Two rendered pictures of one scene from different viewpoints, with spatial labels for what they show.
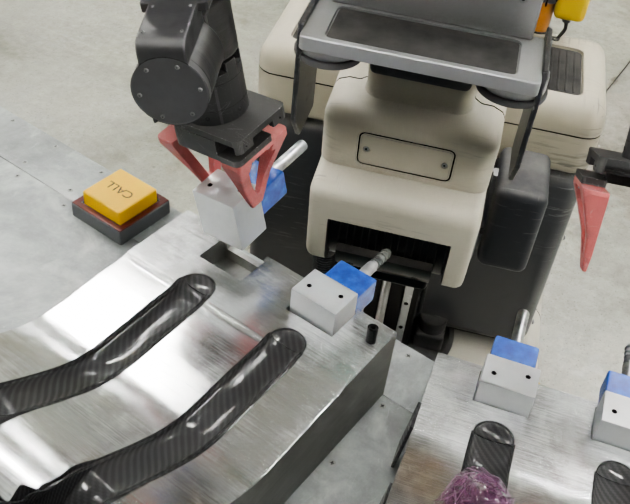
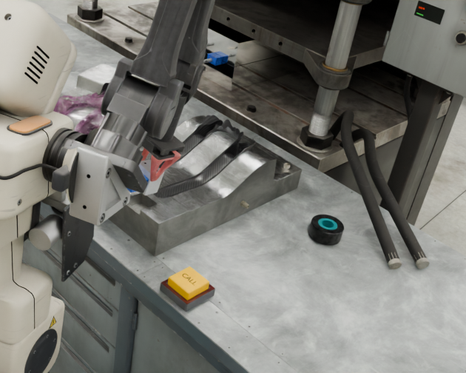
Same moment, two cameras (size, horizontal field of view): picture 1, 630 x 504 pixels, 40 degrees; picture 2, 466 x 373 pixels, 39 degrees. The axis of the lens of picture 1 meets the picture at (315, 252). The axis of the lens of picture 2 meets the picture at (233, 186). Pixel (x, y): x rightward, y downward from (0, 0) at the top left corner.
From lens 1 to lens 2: 1.82 m
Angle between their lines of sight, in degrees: 106
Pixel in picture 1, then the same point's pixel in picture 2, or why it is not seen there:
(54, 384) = (214, 172)
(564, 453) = not seen: hidden behind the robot
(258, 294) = not seen: hidden behind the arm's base
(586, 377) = not seen: outside the picture
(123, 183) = (187, 283)
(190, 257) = (161, 203)
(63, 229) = (218, 288)
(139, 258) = (183, 206)
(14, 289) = (237, 261)
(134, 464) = (189, 147)
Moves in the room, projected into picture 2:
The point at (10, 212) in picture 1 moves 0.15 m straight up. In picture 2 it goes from (248, 302) to (261, 244)
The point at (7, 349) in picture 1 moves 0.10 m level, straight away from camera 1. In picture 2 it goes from (231, 179) to (244, 203)
